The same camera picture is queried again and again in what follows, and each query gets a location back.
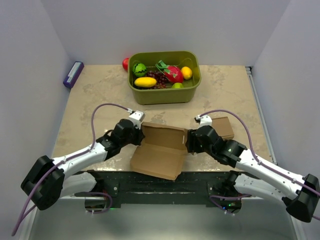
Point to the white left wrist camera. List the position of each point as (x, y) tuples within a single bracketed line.
[(137, 117)]

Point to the yellow toy lemon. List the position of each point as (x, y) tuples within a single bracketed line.
[(186, 73)]

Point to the green toy lime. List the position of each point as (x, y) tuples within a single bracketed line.
[(177, 85)]

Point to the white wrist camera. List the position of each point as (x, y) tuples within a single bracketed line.
[(203, 120), (137, 117)]

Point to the pink toy dragon fruit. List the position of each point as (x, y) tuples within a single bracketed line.
[(171, 72)]

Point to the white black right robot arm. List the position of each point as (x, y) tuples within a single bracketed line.
[(257, 176)]

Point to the purple white rectangular box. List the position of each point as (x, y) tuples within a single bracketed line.
[(73, 74)]

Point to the red toy apple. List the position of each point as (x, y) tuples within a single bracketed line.
[(125, 64)]

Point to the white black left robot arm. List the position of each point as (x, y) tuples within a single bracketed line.
[(44, 182)]

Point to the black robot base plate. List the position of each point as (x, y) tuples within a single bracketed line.
[(206, 188)]

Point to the yellow toy mango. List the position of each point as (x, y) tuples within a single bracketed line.
[(145, 82)]

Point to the small folded cardboard box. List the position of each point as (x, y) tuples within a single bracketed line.
[(223, 127)]

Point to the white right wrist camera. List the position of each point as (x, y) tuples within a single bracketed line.
[(203, 120)]

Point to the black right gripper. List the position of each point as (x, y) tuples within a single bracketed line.
[(191, 143)]

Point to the small toy watermelon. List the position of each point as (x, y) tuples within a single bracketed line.
[(139, 70)]

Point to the green plastic basket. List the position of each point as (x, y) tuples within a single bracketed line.
[(167, 95)]

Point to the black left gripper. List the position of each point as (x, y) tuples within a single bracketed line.
[(140, 135)]

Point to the purple toy grapes bunch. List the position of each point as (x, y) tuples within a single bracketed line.
[(161, 80)]

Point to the brown cardboard box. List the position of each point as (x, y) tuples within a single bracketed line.
[(162, 152)]

